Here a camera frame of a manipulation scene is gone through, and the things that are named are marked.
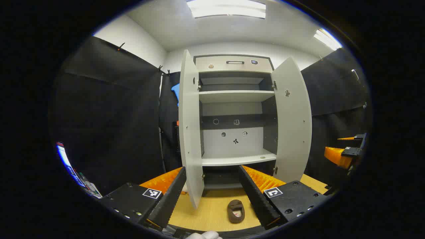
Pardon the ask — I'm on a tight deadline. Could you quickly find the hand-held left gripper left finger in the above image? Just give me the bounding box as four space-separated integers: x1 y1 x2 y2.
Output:
99 167 187 230

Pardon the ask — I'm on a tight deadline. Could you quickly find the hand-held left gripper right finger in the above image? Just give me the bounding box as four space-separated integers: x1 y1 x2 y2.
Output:
238 165 329 230

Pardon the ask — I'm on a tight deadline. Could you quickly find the brown shoe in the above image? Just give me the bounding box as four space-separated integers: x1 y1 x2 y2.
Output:
227 199 245 223

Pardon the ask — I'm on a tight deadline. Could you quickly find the white shoe cabinet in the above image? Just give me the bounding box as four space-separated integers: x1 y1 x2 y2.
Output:
194 54 278 190

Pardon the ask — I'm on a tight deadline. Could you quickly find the white cabinet drawer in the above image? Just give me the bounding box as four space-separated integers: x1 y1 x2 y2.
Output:
195 56 273 73

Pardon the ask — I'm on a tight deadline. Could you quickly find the green cap plastic bottle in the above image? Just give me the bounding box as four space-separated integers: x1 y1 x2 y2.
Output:
84 175 102 198

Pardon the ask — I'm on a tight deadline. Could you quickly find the black backdrop cloth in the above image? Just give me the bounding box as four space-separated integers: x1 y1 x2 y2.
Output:
50 36 371 196

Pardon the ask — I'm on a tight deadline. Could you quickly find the laptop screen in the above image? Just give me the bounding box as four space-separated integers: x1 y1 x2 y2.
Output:
56 142 80 185

